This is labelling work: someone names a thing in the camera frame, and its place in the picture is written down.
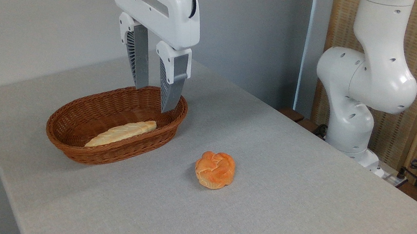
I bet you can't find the brown wooden block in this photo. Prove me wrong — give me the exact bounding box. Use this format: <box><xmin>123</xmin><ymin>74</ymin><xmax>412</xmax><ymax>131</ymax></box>
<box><xmin>277</xmin><ymin>106</ymin><xmax>306</xmax><ymax>124</ymax></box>

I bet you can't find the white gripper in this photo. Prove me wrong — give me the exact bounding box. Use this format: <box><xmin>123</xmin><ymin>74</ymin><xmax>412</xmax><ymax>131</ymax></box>
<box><xmin>88</xmin><ymin>0</ymin><xmax>206</xmax><ymax>117</ymax></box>

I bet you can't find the brown wicker basket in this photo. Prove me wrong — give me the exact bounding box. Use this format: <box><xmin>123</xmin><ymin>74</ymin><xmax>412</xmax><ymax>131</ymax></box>
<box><xmin>41</xmin><ymin>71</ymin><xmax>191</xmax><ymax>179</ymax></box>

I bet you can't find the round orange bread bun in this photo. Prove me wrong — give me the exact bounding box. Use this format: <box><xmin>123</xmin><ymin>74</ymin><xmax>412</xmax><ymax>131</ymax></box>
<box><xmin>192</xmin><ymin>148</ymin><xmax>238</xmax><ymax>193</ymax></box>

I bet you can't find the black plug connector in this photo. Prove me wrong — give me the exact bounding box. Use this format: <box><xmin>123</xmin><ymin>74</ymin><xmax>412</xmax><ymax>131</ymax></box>
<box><xmin>393</xmin><ymin>165</ymin><xmax>411</xmax><ymax>190</ymax></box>

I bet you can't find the long pale bread loaf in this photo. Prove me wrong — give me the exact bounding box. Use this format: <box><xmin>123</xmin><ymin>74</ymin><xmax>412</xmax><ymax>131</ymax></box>
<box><xmin>84</xmin><ymin>110</ymin><xmax>158</xmax><ymax>158</ymax></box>

